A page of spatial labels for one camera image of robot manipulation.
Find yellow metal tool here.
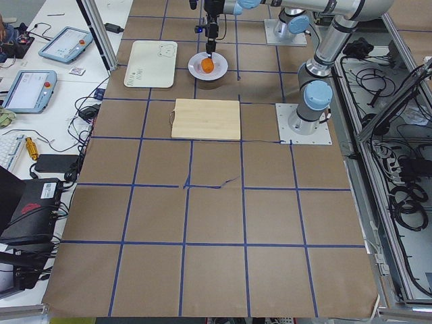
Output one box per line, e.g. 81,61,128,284
25,137,39,161

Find white keyboard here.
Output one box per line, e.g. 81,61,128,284
1,134,25,171

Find black computer box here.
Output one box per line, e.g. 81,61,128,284
1,178,63,246

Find aluminium profile post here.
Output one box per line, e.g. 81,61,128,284
76,0,118,72

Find orange fruit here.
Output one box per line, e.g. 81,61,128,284
200,57,215,74

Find black power adapter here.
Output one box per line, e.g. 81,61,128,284
104,22,124,34

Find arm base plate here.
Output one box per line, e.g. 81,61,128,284
275,103,332,145
264,19,307,47

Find teach pendant far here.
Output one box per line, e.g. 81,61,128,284
38,26,93,63

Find bamboo cutting board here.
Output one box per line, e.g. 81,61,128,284
171,99,241,140

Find cream bear tray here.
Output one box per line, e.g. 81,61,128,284
124,40,178,88

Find aluminium frame cable bay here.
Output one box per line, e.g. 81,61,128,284
333,1,431,314

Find teach pendant near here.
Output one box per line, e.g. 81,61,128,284
3,70,57,114

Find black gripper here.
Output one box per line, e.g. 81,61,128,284
194,13,221,57

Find white round plate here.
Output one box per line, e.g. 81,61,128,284
188,51,228,81

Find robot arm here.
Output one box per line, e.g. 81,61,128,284
252,0,394,136
194,0,263,58

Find teach pendant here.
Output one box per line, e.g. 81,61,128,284
38,26,93,63
3,70,57,114

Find black power brick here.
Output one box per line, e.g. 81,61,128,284
34,154,78,173

